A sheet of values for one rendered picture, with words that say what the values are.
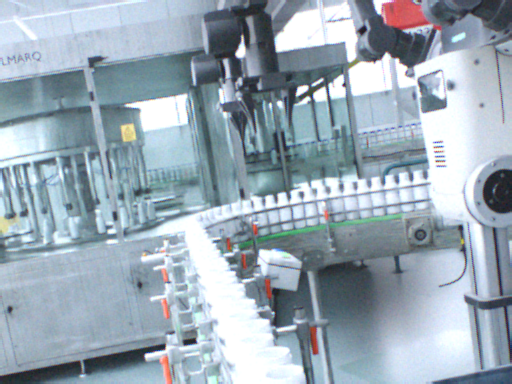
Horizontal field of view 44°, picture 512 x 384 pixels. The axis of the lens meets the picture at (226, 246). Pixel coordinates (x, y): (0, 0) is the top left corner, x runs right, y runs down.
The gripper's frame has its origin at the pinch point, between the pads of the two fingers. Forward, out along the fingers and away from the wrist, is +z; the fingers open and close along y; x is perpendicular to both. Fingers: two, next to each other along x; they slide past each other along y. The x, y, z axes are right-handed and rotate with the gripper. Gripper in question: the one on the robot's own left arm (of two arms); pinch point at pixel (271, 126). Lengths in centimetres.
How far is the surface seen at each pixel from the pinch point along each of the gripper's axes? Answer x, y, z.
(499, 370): -22, 28, 45
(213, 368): -21.5, -18.1, 36.5
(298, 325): -21.8, -4.0, 32.0
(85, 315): 330, -94, 94
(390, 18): 617, 259, -130
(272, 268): 24.9, -0.2, 30.5
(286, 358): -59, -12, 25
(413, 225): 137, 76, 42
